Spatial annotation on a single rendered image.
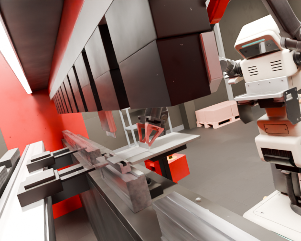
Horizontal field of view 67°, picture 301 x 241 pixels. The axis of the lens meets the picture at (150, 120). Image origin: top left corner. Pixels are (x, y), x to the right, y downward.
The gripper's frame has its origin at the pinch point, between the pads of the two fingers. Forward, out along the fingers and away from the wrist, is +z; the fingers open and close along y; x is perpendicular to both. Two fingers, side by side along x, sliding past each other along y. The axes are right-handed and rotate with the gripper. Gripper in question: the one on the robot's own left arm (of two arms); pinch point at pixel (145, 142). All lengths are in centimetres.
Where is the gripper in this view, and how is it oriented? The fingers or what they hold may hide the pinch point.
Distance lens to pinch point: 82.4
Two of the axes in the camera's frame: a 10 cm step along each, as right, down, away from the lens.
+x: 8.7, 2.5, 4.3
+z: -2.4, 9.7, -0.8
